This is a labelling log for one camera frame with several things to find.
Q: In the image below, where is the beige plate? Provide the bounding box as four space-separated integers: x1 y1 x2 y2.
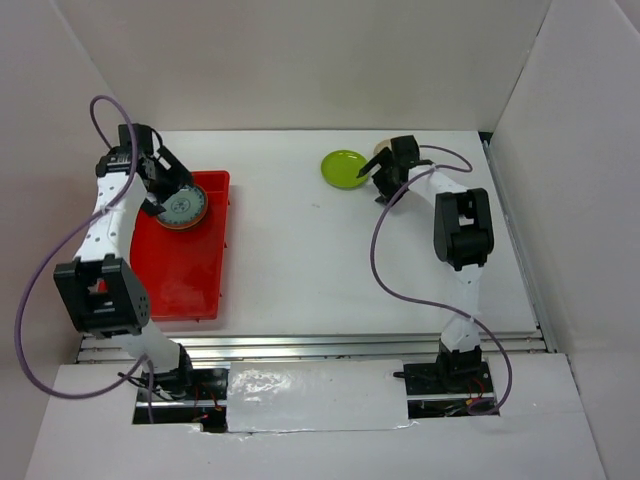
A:
373 139 393 156

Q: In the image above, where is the blue patterned grey plate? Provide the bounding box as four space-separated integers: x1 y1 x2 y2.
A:
163 185 208 216

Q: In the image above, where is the lime green plate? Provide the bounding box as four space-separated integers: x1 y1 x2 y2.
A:
320 150 368 190

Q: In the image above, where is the orange plate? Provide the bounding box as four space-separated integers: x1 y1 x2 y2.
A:
156 212 206 231

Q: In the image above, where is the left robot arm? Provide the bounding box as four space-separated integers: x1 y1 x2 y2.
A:
53 124 198 399

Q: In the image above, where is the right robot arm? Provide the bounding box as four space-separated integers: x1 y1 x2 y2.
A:
357 135 495 392

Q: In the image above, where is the red plastic bin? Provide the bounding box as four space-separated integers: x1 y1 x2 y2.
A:
130 170 230 321

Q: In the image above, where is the white foil sheet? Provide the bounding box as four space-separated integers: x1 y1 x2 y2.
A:
226 360 410 433

